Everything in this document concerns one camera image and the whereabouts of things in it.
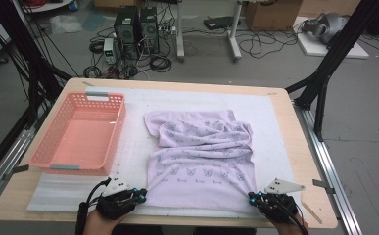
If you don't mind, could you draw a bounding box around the hand-held gripper cable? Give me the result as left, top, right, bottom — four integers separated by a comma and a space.
74, 177, 113, 235
274, 195, 310, 235

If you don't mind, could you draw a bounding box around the black frame strut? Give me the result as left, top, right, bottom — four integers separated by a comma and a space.
0, 0, 73, 128
284, 0, 379, 143

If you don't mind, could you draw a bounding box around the pink plastic basket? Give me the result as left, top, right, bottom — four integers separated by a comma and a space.
28, 92, 127, 176

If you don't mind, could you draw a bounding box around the right hand-held gripper cable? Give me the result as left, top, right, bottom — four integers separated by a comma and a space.
274, 195, 310, 235

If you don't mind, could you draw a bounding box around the white grid mat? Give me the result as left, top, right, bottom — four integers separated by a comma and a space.
26, 86, 304, 220

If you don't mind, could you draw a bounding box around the wide cardboard box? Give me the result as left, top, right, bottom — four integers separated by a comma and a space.
299, 0, 362, 18

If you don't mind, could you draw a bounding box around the grey metal bracket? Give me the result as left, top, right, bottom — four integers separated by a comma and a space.
2, 164, 30, 180
312, 178, 337, 195

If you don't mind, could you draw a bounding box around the white desk leg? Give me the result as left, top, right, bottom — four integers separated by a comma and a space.
227, 0, 244, 63
175, 0, 185, 63

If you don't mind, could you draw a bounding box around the person's left hand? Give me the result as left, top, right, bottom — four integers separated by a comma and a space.
82, 209, 126, 235

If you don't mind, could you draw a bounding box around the left hand-held gripper cable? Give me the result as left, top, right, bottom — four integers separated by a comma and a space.
74, 177, 113, 235

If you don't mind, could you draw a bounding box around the aluminium rail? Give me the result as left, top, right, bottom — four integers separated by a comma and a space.
293, 101, 362, 235
0, 107, 53, 214

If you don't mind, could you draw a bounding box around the flat cardboard box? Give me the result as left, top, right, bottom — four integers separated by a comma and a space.
93, 0, 142, 9

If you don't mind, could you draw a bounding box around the black flat device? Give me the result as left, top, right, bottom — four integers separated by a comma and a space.
203, 15, 242, 30

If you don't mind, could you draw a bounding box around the clear plastic bag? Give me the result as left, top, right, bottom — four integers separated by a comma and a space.
49, 14, 83, 35

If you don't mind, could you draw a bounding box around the white floor board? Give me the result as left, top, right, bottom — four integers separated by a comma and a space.
293, 16, 370, 60

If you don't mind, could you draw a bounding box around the loose black floor cable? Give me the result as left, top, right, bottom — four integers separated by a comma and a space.
237, 28, 299, 60

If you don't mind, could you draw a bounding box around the black computer tower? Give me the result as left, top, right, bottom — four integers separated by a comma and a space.
139, 6, 161, 55
113, 5, 141, 60

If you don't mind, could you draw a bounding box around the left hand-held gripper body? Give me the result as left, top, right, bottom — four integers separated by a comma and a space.
96, 175, 141, 220

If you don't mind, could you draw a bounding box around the thin wooden stick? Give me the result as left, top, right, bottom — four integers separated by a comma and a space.
301, 200, 323, 225

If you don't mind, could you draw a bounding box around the coiled black cable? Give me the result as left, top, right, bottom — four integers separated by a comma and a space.
149, 55, 173, 73
82, 65, 103, 79

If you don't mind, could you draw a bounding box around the blue sheet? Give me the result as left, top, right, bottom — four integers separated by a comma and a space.
80, 9, 108, 32

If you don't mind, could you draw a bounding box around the white bench power supply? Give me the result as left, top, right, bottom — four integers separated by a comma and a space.
103, 37, 117, 65

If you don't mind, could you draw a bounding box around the lilac printed towel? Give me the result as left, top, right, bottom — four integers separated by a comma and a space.
143, 109, 259, 212

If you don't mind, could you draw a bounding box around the white power strip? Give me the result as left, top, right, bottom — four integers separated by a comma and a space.
159, 25, 177, 35

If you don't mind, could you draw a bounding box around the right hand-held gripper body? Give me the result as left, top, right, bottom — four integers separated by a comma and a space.
259, 177, 307, 224

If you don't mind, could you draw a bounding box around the grey rounded machine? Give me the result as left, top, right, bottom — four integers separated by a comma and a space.
301, 12, 350, 45

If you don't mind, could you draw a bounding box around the large cardboard box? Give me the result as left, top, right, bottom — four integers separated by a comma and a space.
244, 0, 304, 32

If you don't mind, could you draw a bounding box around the person's right hand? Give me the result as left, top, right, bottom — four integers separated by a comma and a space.
269, 213, 309, 235

